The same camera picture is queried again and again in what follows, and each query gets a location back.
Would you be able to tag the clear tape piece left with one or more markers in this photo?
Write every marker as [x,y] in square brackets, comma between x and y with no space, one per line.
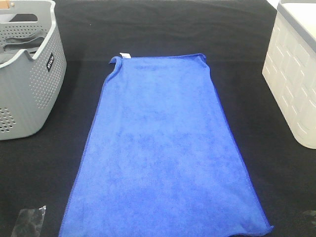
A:
[29,222]

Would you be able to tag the white plastic storage box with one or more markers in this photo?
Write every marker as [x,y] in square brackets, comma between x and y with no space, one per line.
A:
[290,67]

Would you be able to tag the grey towel in basket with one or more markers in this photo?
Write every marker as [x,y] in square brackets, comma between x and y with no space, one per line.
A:
[13,45]

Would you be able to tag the black fabric table mat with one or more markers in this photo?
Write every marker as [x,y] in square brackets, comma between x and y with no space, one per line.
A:
[233,35]

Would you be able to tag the blue microfibre towel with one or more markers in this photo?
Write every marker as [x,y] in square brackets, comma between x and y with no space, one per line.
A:
[160,159]

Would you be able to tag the clear tape piece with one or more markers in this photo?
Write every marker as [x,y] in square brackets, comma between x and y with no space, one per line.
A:
[311,216]
[29,222]

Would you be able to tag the clear tape piece right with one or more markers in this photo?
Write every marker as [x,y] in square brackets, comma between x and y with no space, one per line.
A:
[311,216]

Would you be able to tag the grey perforated laundry basket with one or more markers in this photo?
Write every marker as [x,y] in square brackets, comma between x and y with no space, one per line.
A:
[29,84]

